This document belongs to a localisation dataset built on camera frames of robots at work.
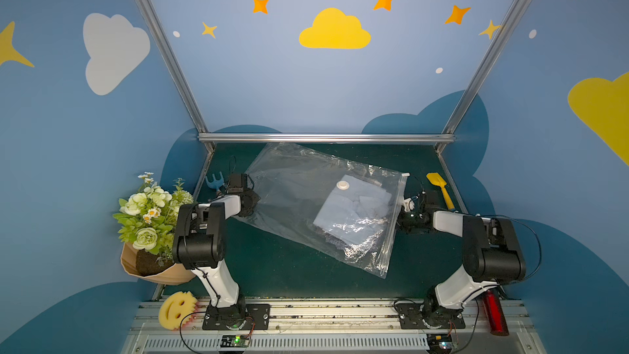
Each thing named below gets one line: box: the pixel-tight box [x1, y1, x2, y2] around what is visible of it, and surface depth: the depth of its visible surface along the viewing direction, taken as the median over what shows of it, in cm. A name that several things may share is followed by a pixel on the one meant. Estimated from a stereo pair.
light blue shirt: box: [312, 174, 392, 245], surface depth 95 cm
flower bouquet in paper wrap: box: [112, 172, 197, 286], surface depth 65 cm
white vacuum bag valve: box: [335, 180, 350, 191], surface depth 101 cm
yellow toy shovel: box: [425, 172, 455, 210], surface depth 109 cm
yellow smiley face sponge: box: [158, 290, 198, 331], surface depth 75 cm
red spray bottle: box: [482, 287, 510, 337], surface depth 75 cm
